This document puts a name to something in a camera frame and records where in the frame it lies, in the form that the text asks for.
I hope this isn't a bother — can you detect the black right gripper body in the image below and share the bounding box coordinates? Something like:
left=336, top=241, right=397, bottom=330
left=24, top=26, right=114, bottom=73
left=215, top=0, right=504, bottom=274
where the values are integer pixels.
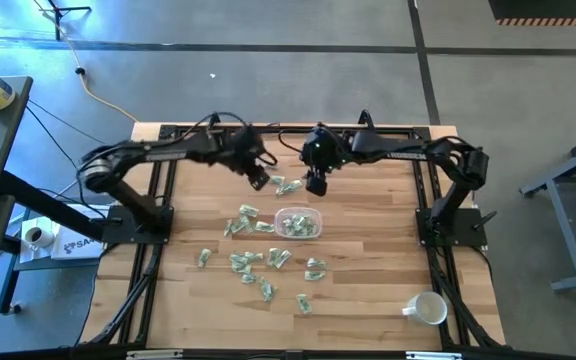
left=305, top=170, right=329, bottom=197

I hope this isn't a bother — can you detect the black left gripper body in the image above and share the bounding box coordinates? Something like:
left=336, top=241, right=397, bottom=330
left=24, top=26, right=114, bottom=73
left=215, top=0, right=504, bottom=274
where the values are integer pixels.
left=245, top=162, right=272, bottom=192

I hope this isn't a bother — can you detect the clear plastic bin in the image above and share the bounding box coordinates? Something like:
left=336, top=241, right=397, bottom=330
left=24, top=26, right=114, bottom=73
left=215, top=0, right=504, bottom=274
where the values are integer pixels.
left=274, top=206, right=324, bottom=241

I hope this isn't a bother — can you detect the white ceramic mug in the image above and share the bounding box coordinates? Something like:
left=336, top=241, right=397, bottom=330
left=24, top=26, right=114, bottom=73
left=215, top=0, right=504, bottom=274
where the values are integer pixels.
left=401, top=291, right=449, bottom=327

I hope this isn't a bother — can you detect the white printed booklet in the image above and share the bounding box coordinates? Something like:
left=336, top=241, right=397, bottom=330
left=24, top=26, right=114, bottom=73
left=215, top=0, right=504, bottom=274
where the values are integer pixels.
left=50, top=204, right=112, bottom=261

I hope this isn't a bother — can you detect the silver metal plate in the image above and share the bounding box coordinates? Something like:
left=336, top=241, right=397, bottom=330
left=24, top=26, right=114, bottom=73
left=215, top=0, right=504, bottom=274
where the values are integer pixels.
left=406, top=351, right=463, bottom=360
left=126, top=349, right=184, bottom=360

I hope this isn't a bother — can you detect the black desk support beam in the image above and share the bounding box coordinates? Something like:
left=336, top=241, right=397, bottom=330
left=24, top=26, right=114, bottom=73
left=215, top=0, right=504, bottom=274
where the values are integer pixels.
left=0, top=169, right=107, bottom=242

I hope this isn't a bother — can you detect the white cup with coffee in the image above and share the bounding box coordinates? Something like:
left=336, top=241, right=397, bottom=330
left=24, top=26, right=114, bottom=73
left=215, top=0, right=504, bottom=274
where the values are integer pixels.
left=23, top=226, right=55, bottom=250

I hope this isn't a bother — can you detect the low blue-legged side table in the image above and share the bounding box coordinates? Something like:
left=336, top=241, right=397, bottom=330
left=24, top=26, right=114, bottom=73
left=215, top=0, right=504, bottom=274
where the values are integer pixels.
left=0, top=209, right=112, bottom=316

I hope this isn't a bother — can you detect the black tripod stand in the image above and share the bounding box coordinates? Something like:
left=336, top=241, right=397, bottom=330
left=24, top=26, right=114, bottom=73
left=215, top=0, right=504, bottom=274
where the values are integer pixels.
left=42, top=0, right=93, bottom=42

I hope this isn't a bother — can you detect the black mat with hazard stripes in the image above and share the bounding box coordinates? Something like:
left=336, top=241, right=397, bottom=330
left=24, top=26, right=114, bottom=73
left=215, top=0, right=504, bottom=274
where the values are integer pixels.
left=487, top=0, right=576, bottom=27

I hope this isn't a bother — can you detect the yellow floor cable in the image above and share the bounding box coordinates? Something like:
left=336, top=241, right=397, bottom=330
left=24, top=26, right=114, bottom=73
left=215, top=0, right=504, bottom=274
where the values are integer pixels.
left=31, top=0, right=140, bottom=124

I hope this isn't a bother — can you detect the black aluminium table frame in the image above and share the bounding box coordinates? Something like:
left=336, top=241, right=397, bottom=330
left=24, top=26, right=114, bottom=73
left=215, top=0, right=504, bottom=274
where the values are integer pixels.
left=75, top=109, right=507, bottom=360

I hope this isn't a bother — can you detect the thin black cable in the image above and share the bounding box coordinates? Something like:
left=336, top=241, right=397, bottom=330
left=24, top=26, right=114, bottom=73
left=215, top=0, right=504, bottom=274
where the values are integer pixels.
left=25, top=98, right=107, bottom=146
left=24, top=104, right=82, bottom=171

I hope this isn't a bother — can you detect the grey metal table frame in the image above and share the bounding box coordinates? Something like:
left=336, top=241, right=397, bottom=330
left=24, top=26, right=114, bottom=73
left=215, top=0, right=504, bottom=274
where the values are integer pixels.
left=519, top=125, right=576, bottom=294

